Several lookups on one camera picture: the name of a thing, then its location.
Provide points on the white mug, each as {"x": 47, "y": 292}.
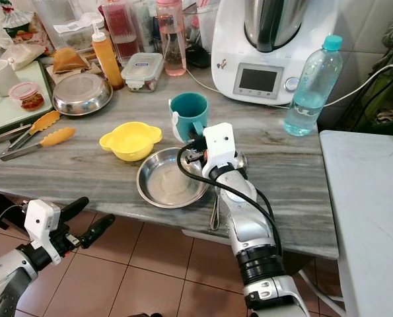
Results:
{"x": 1, "y": 78}

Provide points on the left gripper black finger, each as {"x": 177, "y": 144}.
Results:
{"x": 98, "y": 230}
{"x": 74, "y": 208}

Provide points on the teal mug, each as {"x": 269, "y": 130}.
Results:
{"x": 188, "y": 113}

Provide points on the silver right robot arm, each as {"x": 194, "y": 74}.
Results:
{"x": 249, "y": 228}

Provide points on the clear snack bag green bow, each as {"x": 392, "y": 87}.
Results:
{"x": 18, "y": 23}

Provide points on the orange squeeze bottle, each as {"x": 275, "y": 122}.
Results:
{"x": 107, "y": 63}

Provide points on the red liquid jar orange lid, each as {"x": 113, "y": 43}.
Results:
{"x": 119, "y": 33}

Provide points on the clear water bottle teal cap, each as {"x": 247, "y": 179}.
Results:
{"x": 312, "y": 92}

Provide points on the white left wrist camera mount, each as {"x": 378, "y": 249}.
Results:
{"x": 41, "y": 218}

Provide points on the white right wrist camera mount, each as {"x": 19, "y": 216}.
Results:
{"x": 219, "y": 144}

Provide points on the pale green cutting board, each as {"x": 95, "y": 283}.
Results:
{"x": 1, "y": 113}

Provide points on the deep stainless steel bowl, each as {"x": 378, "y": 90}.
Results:
{"x": 82, "y": 96}

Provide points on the shallow stainless steel plate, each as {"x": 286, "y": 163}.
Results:
{"x": 170, "y": 179}

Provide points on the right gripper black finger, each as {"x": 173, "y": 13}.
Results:
{"x": 191, "y": 135}
{"x": 201, "y": 132}

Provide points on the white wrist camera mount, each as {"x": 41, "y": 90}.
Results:
{"x": 219, "y": 144}
{"x": 41, "y": 218}

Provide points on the small container pink lid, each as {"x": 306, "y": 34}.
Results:
{"x": 26, "y": 97}

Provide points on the pink water bottle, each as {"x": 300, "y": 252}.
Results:
{"x": 170, "y": 39}

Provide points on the steel tongs orange tips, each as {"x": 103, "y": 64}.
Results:
{"x": 57, "y": 137}
{"x": 46, "y": 121}

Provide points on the white food processor steel jug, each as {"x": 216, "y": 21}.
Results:
{"x": 269, "y": 69}

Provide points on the steel fork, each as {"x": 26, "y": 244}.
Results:
{"x": 215, "y": 214}

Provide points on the clear plastic jar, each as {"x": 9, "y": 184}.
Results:
{"x": 54, "y": 13}

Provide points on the white side table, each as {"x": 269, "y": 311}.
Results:
{"x": 368, "y": 211}

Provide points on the glass container grey lid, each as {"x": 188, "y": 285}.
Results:
{"x": 143, "y": 71}

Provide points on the dark green bag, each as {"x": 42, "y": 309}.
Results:
{"x": 376, "y": 102}

